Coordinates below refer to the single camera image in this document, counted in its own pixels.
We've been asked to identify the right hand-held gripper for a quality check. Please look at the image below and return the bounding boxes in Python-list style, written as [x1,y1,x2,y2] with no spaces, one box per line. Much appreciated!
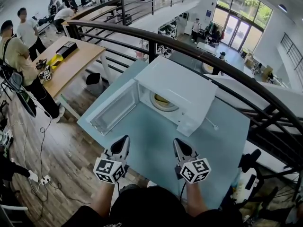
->
[173,138,211,184]

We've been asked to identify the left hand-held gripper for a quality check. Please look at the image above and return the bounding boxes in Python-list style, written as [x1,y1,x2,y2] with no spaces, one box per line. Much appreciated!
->
[93,135,131,184]

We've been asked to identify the yellow rectangular dish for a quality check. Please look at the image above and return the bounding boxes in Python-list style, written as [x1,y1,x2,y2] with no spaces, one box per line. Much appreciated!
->
[153,93,171,106]

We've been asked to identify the white microwave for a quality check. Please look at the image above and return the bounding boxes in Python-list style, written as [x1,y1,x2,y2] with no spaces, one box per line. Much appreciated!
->
[85,55,219,137]

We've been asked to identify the person's right forearm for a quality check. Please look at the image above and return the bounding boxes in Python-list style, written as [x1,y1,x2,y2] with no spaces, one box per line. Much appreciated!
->
[186,182,208,217]

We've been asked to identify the person's left forearm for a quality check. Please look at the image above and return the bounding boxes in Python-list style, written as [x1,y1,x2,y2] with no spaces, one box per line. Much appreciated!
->
[89,182,119,218]

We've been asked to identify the light blue table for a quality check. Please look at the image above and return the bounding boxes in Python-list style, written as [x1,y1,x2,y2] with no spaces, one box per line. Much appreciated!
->
[77,60,251,209]

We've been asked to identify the person's black shirt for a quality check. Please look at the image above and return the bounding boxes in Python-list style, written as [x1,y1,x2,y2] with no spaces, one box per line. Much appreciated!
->
[68,185,244,227]

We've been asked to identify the white and black bicycle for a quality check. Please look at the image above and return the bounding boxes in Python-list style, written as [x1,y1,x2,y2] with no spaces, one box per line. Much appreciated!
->
[233,149,303,212]

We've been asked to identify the black and white bin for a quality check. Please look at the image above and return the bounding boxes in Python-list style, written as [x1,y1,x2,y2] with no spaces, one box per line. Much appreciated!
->
[85,72,102,91]

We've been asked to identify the wooden table with white legs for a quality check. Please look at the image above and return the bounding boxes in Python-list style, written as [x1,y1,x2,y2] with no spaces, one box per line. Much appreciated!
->
[32,36,113,120]

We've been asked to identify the curved black metal railing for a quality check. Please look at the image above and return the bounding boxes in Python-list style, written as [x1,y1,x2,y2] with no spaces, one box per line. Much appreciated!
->
[67,20,303,175]

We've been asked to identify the yellow open box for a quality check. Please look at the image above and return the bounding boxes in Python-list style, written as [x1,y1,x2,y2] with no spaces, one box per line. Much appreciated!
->
[46,54,65,70]

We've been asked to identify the black rectangular box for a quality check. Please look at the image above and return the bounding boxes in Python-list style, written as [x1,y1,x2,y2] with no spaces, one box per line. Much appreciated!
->
[55,41,78,56]

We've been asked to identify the white electronic device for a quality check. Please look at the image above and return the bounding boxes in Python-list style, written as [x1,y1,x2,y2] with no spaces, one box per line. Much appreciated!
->
[0,130,14,148]

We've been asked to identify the white metal rack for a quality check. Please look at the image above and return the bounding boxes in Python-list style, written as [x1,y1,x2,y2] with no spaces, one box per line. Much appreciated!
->
[0,204,29,227]

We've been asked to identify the clothes rack with garments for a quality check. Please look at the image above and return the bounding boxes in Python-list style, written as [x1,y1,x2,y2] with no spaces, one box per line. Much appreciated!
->
[205,21,224,44]

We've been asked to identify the black walkway railing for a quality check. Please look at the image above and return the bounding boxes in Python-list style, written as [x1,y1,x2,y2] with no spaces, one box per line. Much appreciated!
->
[71,0,200,33]

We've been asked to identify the long wooden desk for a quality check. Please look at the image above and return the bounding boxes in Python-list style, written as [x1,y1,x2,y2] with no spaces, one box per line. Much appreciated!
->
[61,5,118,26]

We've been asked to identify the black balcony railing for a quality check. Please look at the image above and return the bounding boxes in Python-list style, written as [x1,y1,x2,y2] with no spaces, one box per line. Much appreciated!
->
[280,32,303,70]

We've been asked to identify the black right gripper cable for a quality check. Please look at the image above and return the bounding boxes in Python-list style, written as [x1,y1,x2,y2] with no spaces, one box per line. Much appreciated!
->
[179,182,187,201]

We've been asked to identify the black floor cable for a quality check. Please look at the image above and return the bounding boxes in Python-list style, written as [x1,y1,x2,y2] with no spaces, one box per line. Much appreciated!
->
[39,117,90,205]

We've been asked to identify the white floor cable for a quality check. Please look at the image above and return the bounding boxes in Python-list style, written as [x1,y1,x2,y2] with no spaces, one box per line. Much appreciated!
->
[9,121,43,193]

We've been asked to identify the large glass window wall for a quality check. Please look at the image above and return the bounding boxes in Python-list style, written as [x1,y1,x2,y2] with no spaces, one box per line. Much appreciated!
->
[213,0,273,52]

